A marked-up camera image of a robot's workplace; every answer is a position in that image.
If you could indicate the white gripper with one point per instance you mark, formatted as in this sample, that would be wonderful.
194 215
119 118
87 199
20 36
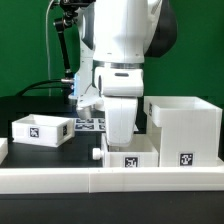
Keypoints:
120 90

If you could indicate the white front drawer with knob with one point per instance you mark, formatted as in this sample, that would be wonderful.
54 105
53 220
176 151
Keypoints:
140 153

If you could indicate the white drawer cabinet box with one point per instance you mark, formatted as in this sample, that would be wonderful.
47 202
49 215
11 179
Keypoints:
184 130

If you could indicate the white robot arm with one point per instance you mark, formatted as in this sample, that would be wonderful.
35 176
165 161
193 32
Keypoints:
116 36

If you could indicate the white rear drawer tray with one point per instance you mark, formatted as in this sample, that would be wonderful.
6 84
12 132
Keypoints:
43 130

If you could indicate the white fiducial marker plate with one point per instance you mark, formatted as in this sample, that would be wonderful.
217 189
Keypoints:
93 124

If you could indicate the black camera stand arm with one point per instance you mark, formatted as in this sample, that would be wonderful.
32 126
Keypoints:
70 13

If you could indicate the white U-shaped fence rail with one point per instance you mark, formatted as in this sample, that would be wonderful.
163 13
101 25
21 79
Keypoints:
95 180

